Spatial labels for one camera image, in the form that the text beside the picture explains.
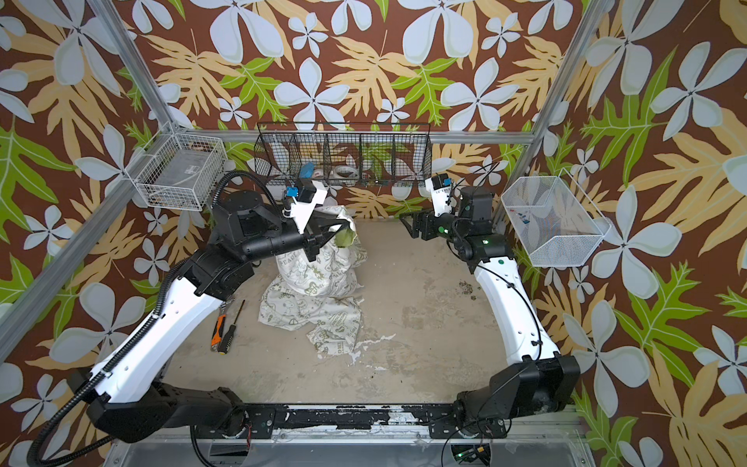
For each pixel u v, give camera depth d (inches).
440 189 24.6
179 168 34.0
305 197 17.9
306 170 36.8
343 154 38.6
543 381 15.7
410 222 26.3
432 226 25.2
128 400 15.4
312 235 19.4
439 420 28.9
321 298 36.6
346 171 38.8
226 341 33.7
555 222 32.9
